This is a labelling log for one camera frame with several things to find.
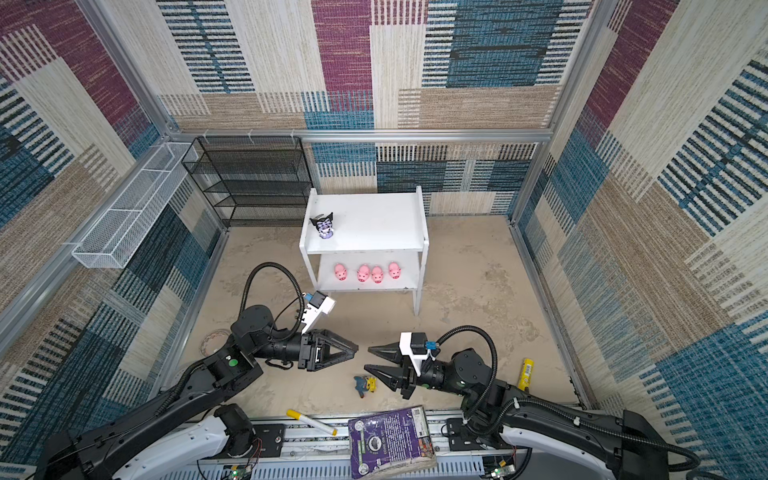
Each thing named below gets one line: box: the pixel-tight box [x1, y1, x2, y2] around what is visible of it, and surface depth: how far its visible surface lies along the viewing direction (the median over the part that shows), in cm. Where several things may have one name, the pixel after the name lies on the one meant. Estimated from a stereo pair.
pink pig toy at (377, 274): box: [371, 266, 384, 284], surface depth 85 cm
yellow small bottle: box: [518, 358, 535, 391], surface depth 84 cm
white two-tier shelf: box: [299, 186, 429, 316], surface depth 78 cm
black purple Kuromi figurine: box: [309, 212, 334, 239], surface depth 69 cm
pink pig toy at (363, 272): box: [357, 263, 370, 283], surface depth 85 cm
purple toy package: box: [348, 406, 437, 479], surface depth 73 cm
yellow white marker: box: [286, 409, 338, 437], surface depth 78 cm
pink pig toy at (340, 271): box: [334, 263, 347, 281], surface depth 85 cm
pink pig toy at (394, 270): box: [388, 262, 402, 280], surface depth 86 cm
